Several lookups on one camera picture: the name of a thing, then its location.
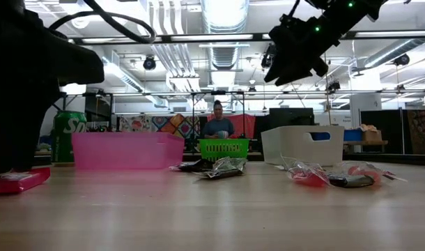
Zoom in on red hanging cloth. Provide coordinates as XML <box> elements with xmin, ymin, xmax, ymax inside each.
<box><xmin>207</xmin><ymin>113</ymin><xmax>258</xmax><ymax>140</ymax></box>

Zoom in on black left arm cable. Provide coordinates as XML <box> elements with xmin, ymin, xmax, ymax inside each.
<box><xmin>48</xmin><ymin>0</ymin><xmax>157</xmax><ymax>45</ymax></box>

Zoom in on white plastic bin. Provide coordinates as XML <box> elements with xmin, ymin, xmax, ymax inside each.
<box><xmin>261</xmin><ymin>125</ymin><xmax>345</xmax><ymax>167</ymax></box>

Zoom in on white pillar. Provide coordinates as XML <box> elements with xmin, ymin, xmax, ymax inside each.
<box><xmin>350</xmin><ymin>93</ymin><xmax>383</xmax><ymax>126</ymax></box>

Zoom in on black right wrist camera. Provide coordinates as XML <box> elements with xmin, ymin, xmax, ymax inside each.
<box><xmin>269</xmin><ymin>14</ymin><xmax>300</xmax><ymax>46</ymax></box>

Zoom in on pink plastic bin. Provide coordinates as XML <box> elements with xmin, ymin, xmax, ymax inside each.
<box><xmin>72</xmin><ymin>131</ymin><xmax>185</xmax><ymax>171</ymax></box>

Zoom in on red KitKat candy bar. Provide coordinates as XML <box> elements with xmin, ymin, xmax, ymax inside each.
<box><xmin>0</xmin><ymin>167</ymin><xmax>52</xmax><ymax>195</ymax></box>

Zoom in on colourful patterned quilt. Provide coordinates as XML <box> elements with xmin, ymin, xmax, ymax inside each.
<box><xmin>118</xmin><ymin>113</ymin><xmax>201</xmax><ymax>139</ymax></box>

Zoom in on black partition panel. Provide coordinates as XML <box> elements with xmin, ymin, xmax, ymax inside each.
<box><xmin>360</xmin><ymin>109</ymin><xmax>405</xmax><ymax>155</ymax></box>

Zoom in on green plastic basket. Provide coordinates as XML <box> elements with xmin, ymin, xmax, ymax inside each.
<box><xmin>198</xmin><ymin>138</ymin><xmax>251</xmax><ymax>162</ymax></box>

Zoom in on blue storage bin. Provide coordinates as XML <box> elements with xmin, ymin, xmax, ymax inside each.
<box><xmin>343</xmin><ymin>129</ymin><xmax>363</xmax><ymax>142</ymax></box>

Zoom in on large black monitor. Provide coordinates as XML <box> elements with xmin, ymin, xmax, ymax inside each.
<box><xmin>269</xmin><ymin>107</ymin><xmax>315</xmax><ymax>130</ymax></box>

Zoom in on person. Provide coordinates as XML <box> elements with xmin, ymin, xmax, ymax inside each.
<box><xmin>201</xmin><ymin>100</ymin><xmax>235</xmax><ymax>139</ymax></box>

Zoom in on green Sprite can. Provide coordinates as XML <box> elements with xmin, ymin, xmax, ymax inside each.
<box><xmin>51</xmin><ymin>110</ymin><xmax>88</xmax><ymax>164</ymax></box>

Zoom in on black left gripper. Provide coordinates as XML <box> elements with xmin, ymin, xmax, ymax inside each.
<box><xmin>0</xmin><ymin>17</ymin><xmax>65</xmax><ymax>174</ymax></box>

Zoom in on brown cardboard box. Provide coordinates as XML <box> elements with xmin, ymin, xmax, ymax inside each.
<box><xmin>360</xmin><ymin>124</ymin><xmax>383</xmax><ymax>142</ymax></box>

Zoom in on wooden background table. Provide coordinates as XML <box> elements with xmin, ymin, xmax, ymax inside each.
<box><xmin>343</xmin><ymin>139</ymin><xmax>389</xmax><ymax>146</ymax></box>

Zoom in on clear bag green gummy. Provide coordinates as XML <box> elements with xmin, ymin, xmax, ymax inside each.
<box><xmin>208</xmin><ymin>156</ymin><xmax>248</xmax><ymax>174</ymax></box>

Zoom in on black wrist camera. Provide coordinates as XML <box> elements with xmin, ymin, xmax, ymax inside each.
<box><xmin>269</xmin><ymin>14</ymin><xmax>300</xmax><ymax>46</ymax></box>
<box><xmin>57</xmin><ymin>47</ymin><xmax>105</xmax><ymax>87</ymax></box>

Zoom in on white LED light strip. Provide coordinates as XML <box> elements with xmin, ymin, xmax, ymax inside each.
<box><xmin>353</xmin><ymin>31</ymin><xmax>425</xmax><ymax>38</ymax></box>
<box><xmin>170</xmin><ymin>33</ymin><xmax>254</xmax><ymax>42</ymax></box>
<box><xmin>82</xmin><ymin>37</ymin><xmax>163</xmax><ymax>44</ymax></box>

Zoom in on brown patterned panel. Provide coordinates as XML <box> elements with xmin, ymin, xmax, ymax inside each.
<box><xmin>406</xmin><ymin>108</ymin><xmax>425</xmax><ymax>155</ymax></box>

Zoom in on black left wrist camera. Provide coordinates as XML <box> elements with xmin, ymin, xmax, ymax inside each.
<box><xmin>57</xmin><ymin>47</ymin><xmax>105</xmax><ymax>87</ymax></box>

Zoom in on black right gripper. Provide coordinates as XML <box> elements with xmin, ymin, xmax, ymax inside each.
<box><xmin>263</xmin><ymin>17</ymin><xmax>341</xmax><ymax>86</ymax></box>

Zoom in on silver ventilation duct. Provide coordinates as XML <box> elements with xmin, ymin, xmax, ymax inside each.
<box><xmin>201</xmin><ymin>0</ymin><xmax>250</xmax><ymax>70</ymax></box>

